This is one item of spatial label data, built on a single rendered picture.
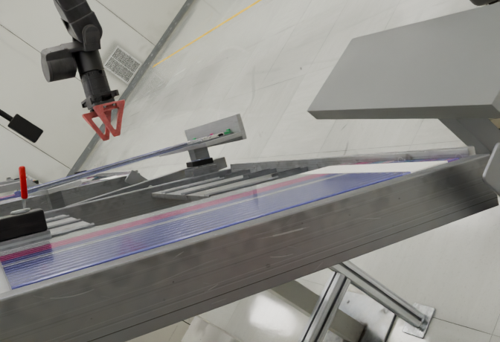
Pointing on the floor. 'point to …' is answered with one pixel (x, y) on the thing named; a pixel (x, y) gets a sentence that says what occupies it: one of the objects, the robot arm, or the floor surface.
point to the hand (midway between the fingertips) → (110, 134)
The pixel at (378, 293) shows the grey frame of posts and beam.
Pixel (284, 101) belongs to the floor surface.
